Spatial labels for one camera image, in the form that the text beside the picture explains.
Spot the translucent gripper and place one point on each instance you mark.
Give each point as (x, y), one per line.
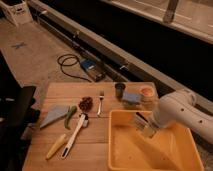
(148, 128)

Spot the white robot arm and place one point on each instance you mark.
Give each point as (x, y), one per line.
(179, 106)

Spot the yellow plastic tray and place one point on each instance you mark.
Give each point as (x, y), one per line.
(171, 149)

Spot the orange tape roll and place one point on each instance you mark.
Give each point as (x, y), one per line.
(147, 93)

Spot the dark small cup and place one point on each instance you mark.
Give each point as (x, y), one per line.
(119, 89)

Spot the silver fork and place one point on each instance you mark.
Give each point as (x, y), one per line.
(101, 97)

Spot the brown pine cone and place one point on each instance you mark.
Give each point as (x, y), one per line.
(86, 104)

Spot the wooden board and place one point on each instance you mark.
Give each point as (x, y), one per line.
(90, 150)

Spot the blue black power device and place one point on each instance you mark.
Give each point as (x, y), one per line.
(92, 70)

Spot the green pepper toy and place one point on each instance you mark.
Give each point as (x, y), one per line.
(69, 114)

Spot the blue-grey cloth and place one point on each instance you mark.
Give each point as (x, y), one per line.
(55, 113)

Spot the black chair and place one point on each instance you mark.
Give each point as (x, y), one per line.
(19, 116)

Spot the white box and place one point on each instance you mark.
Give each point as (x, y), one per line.
(17, 14)

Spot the white long-handled brush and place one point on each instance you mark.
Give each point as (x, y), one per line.
(81, 123)

